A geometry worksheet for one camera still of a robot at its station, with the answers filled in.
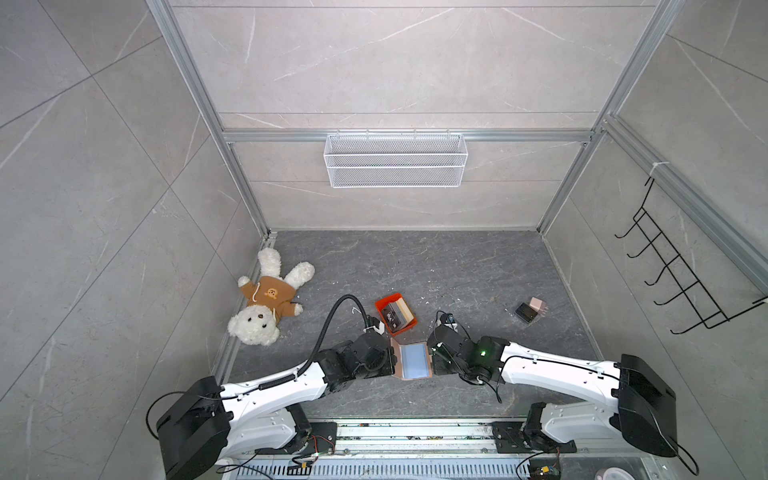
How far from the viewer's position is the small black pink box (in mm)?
959

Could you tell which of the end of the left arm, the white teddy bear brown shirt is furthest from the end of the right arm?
the white teddy bear brown shirt

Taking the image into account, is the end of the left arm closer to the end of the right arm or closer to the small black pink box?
the end of the right arm

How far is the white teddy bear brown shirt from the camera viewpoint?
87 centimetres

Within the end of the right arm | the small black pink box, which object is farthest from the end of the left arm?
the small black pink box

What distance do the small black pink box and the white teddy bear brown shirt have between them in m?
0.72

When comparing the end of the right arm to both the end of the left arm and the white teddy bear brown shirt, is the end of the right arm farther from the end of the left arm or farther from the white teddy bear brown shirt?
the white teddy bear brown shirt
